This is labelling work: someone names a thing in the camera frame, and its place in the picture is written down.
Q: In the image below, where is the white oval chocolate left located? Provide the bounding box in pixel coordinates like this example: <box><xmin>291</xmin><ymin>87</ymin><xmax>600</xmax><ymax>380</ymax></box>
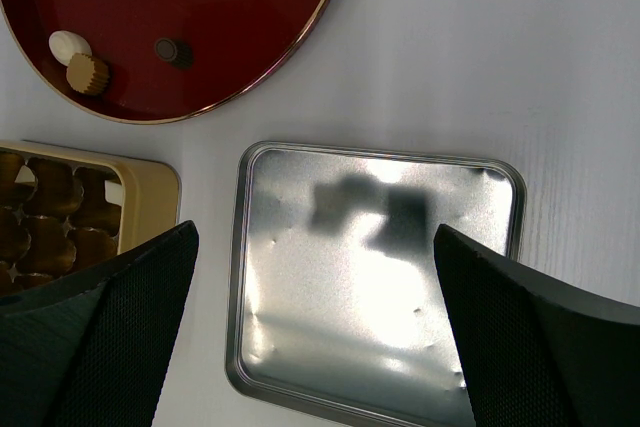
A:
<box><xmin>48</xmin><ymin>30</ymin><xmax>92</xmax><ymax>66</ymax></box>

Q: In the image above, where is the white rectangular chocolate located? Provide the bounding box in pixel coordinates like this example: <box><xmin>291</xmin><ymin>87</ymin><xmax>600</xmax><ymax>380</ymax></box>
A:
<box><xmin>104</xmin><ymin>181</ymin><xmax>124</xmax><ymax>206</ymax></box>

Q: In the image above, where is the gold chocolate box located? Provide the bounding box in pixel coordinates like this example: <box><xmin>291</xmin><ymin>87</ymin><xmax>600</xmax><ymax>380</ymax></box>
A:
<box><xmin>1</xmin><ymin>141</ymin><xmax>180</xmax><ymax>299</ymax></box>

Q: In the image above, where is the tan ridged cup chocolate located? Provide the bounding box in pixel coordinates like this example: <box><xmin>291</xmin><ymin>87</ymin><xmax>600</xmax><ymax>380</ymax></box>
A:
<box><xmin>66</xmin><ymin>53</ymin><xmax>110</xmax><ymax>96</ymax></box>

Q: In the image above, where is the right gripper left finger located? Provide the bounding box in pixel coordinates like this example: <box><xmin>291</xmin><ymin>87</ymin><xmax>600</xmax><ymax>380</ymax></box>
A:
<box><xmin>1</xmin><ymin>221</ymin><xmax>199</xmax><ymax>426</ymax></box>

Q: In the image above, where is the dark round chocolate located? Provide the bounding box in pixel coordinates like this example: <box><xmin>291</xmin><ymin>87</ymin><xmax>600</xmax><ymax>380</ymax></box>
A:
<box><xmin>154</xmin><ymin>37</ymin><xmax>194</xmax><ymax>70</ymax></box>

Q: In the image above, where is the silver square tin lid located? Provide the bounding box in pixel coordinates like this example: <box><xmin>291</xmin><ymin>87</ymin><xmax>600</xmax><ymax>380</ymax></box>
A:
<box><xmin>225</xmin><ymin>142</ymin><xmax>526</xmax><ymax>426</ymax></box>

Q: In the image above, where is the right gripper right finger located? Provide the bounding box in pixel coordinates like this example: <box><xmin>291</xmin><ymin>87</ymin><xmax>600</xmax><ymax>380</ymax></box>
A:
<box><xmin>434</xmin><ymin>224</ymin><xmax>639</xmax><ymax>426</ymax></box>

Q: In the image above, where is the round red tray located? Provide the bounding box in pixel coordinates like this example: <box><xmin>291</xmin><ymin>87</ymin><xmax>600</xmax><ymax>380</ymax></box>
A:
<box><xmin>1</xmin><ymin>0</ymin><xmax>329</xmax><ymax>124</ymax></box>

